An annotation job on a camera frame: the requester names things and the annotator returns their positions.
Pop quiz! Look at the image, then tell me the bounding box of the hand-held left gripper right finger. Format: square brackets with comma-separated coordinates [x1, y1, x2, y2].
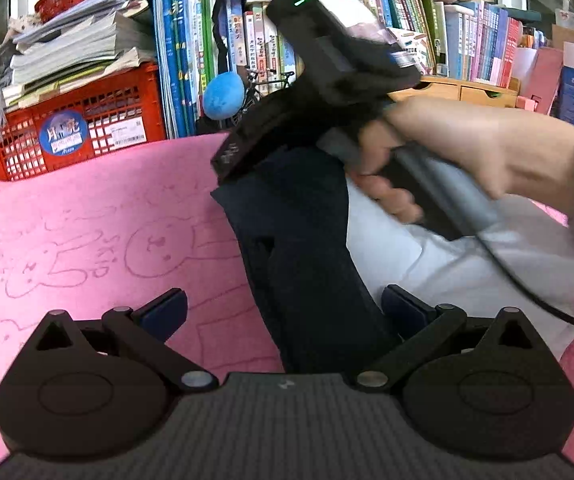
[354, 284, 543, 393]

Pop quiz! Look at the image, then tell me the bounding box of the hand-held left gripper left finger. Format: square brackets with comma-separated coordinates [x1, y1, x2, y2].
[34, 287, 220, 393]

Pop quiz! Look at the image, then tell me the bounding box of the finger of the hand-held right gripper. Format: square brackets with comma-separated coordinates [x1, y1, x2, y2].
[210, 127, 274, 187]

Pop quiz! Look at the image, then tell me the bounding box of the navy jacket with white lining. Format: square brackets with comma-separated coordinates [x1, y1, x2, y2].
[210, 145, 574, 376]

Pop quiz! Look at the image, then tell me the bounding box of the person's right hand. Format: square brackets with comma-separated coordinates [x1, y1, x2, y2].
[351, 96, 574, 226]

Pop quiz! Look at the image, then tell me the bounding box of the blue plush ball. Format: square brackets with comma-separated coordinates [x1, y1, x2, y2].
[202, 72, 245, 121]

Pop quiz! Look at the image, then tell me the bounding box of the small bicycle model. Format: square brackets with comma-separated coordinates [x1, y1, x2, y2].
[244, 67, 295, 96]

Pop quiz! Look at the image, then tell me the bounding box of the white book with coloured strips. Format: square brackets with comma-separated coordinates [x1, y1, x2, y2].
[387, 27, 438, 76]

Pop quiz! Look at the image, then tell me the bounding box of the pink blanket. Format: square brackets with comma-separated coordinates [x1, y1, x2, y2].
[0, 132, 574, 476]

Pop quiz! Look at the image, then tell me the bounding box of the row of books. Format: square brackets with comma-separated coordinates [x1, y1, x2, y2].
[152, 0, 525, 138]

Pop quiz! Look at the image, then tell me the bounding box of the red plastic crate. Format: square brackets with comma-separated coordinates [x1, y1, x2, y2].
[0, 62, 168, 183]

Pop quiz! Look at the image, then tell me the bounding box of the wooden drawer organizer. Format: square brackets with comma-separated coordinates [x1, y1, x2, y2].
[389, 75, 520, 108]

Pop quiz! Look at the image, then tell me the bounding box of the stack of papers and booklets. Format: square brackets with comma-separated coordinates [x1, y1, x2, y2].
[0, 0, 158, 111]

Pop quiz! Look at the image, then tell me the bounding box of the pink cardboard box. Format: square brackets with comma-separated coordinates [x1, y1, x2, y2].
[522, 47, 565, 113]

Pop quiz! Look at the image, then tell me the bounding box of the black cable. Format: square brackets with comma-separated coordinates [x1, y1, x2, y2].
[474, 230, 574, 332]

